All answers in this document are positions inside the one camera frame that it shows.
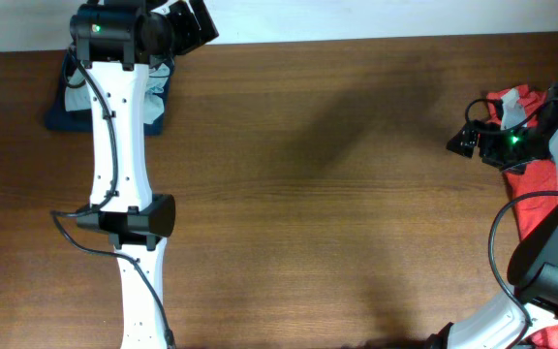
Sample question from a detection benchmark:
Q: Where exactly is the light blue t-shirt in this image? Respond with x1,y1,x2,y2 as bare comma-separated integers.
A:
55,55,175,135

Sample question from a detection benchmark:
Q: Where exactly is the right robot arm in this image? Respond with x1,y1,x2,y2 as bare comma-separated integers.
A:
423,81,558,348

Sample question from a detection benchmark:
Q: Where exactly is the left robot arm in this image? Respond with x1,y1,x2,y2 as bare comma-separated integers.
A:
70,0,219,348

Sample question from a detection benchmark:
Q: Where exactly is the red t-shirt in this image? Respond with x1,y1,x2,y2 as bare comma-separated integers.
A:
484,83,558,349

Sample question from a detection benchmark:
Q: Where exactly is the folded dark navy garment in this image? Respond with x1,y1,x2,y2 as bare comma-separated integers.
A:
44,49,175,136

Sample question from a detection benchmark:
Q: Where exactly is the right black cable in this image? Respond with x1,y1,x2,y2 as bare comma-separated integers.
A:
463,96,558,349

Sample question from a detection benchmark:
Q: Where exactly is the black cable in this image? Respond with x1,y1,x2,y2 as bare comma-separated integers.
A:
49,43,177,349
463,96,558,349

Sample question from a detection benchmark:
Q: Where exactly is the left black cable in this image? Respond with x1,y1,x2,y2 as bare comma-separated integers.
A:
49,43,177,349

